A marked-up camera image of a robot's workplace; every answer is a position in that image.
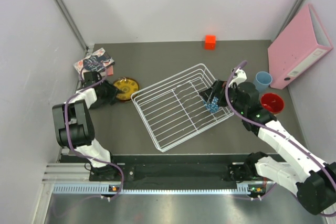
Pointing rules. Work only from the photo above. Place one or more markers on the Little Women book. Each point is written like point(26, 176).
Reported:
point(96, 61)

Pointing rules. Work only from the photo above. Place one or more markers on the yellow patterned plate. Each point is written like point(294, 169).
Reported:
point(126, 84)

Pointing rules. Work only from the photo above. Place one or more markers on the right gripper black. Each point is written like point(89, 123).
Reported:
point(219, 91)

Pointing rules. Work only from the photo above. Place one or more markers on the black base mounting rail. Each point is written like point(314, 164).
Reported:
point(176, 171)

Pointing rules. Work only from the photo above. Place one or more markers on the light blue cup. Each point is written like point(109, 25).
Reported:
point(262, 81)

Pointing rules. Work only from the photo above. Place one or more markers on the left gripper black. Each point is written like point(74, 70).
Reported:
point(113, 91)

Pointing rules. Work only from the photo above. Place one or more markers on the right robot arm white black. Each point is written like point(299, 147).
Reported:
point(309, 178)

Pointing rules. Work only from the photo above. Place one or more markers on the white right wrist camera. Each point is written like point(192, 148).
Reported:
point(239, 76)

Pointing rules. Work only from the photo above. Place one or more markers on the blue white patterned bowl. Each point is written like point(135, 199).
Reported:
point(213, 106)

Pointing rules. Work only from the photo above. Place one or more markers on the pink ring binder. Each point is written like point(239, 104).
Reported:
point(300, 45)

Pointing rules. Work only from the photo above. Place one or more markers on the white wire dish rack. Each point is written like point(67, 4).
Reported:
point(173, 111)

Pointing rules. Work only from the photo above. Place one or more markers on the orange cube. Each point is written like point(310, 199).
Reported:
point(210, 42)

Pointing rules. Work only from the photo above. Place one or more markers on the aluminium frame post left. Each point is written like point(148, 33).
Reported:
point(71, 23)

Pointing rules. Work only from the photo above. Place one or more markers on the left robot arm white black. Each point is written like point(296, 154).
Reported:
point(74, 128)

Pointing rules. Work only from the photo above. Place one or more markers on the pink book underneath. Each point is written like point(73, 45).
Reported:
point(109, 71)

